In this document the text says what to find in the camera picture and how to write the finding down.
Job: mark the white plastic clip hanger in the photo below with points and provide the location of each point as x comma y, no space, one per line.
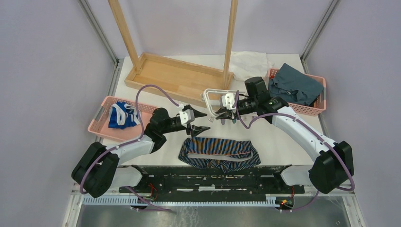
212,96

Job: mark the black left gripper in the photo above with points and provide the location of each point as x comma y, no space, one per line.
196,129

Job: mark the blue white underwear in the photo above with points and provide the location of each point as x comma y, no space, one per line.
123,115

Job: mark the wooden hanger rack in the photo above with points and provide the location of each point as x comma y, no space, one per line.
182,80

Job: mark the navy striped boxer underwear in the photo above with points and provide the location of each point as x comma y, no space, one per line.
224,154

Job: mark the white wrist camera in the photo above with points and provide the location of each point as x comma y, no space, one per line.
186,116
227,101

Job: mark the pink basket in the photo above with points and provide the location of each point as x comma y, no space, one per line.
100,124
315,108

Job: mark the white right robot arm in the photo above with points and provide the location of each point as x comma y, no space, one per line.
333,166

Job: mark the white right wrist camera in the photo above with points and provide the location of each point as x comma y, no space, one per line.
227,101

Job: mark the teal grey underwear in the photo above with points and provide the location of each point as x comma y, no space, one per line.
294,87

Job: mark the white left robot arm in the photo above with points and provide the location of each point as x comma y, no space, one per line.
98,171

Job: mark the white slotted cable duct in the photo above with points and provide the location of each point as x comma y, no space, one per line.
132,200

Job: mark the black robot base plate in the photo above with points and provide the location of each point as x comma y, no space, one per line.
190,184

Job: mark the pink basket left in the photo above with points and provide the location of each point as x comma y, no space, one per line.
100,124

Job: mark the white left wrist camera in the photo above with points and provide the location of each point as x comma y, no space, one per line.
186,116

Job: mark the white folded cloth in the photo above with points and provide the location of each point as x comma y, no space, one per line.
247,64

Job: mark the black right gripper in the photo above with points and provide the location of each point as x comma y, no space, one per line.
226,116

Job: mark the pink basket right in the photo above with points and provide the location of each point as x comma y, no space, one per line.
315,108

